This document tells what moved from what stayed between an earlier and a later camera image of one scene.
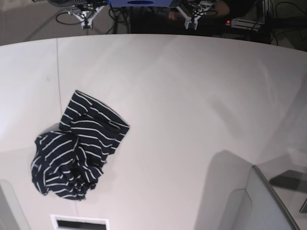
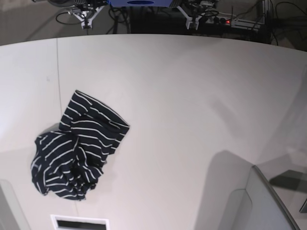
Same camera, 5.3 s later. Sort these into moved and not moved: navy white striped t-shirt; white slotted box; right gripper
Moved: right gripper
Not moved: white slotted box; navy white striped t-shirt
